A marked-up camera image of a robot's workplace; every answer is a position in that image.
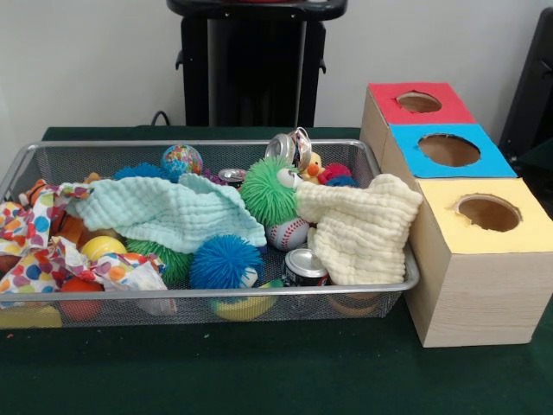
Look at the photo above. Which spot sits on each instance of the green spiky rubber ball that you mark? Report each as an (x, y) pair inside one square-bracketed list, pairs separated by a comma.
[(270, 190)]

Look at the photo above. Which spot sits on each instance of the cream knitted cloth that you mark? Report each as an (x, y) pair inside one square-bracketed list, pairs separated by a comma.
[(367, 225)]

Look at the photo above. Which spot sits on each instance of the polka dot colourful cloth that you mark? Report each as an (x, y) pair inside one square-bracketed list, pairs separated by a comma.
[(34, 242)]

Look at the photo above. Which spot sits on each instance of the wooden box with three holes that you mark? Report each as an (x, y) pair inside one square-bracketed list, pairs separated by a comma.
[(471, 294)]

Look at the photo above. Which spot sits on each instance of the white baseball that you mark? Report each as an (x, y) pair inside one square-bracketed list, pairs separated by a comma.
[(288, 233)]

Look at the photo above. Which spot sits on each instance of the crushed silver can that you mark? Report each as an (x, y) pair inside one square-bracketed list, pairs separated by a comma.
[(289, 145)]

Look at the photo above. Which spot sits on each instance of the black labelled silver can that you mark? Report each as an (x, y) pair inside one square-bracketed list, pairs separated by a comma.
[(306, 266)]

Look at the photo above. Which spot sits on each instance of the blue spiky rubber ball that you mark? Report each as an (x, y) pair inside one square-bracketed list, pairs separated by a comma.
[(223, 264)]

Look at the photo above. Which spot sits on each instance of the mint green fuzzy cloth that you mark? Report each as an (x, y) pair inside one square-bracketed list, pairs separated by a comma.
[(173, 212)]

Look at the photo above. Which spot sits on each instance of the small globe ball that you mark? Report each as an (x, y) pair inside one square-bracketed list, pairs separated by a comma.
[(182, 159)]

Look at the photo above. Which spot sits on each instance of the dark green spiky ball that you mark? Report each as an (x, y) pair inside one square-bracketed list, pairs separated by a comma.
[(168, 261)]

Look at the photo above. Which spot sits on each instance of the yellow smooth ball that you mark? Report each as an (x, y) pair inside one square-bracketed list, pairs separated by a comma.
[(104, 247)]

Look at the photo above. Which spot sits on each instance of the red orange smooth ball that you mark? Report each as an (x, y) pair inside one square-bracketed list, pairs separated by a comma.
[(79, 296)]

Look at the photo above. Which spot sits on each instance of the dark green side table cloth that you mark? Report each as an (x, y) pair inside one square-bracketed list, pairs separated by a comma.
[(540, 157)]

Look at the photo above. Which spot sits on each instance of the black upright panel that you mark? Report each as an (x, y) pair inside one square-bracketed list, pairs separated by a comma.
[(531, 86)]

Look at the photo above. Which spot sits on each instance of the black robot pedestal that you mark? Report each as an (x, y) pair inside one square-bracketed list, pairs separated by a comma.
[(259, 78)]

